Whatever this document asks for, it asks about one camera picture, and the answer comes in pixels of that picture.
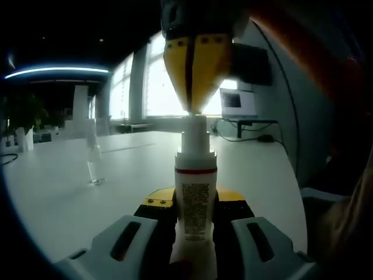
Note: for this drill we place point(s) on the clear pump bottle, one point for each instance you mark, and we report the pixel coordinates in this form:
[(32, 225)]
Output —
[(96, 163)]

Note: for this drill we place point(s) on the white low partition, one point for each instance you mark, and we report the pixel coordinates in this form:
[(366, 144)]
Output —
[(75, 128)]

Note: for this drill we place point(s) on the metal sink table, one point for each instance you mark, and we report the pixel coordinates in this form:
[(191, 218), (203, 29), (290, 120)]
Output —
[(137, 126)]

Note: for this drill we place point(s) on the person's left hand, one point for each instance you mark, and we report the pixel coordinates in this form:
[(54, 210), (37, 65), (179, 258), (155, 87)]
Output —
[(180, 271)]

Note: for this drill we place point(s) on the slim clear bottle cover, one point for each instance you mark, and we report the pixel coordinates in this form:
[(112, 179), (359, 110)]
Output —
[(92, 134)]

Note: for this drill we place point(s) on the straight ceiling light strip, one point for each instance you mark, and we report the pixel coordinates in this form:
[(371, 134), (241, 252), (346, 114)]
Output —
[(55, 70)]

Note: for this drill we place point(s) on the dark wall monitor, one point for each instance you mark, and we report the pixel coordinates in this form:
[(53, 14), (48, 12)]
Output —
[(253, 64)]

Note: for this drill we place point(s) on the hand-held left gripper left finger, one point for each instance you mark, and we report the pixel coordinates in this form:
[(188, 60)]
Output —
[(116, 248)]

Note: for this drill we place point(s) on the potted green plant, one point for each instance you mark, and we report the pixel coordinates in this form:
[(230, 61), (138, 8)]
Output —
[(24, 113)]

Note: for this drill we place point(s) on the black power adapter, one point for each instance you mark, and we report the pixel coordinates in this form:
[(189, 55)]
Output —
[(266, 138)]

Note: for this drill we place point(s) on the open laptop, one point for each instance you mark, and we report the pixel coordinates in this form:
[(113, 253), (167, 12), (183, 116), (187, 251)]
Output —
[(239, 102)]

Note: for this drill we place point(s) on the white square pillar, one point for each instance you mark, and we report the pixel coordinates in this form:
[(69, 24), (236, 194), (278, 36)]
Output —
[(81, 105)]

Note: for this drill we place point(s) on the narrow window with blinds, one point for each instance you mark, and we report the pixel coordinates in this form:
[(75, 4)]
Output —
[(121, 87)]

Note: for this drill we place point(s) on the wide window with blinds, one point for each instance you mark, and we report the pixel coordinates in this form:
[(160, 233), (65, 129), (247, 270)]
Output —
[(163, 73)]

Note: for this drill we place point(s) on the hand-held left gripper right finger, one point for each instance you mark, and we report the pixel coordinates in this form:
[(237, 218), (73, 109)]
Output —
[(262, 248)]

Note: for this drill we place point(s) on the white pump bottle red label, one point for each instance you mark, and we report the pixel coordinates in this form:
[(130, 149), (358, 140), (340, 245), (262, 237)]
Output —
[(196, 204)]

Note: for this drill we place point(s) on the black laptop stand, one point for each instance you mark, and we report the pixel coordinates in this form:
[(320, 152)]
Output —
[(250, 124)]

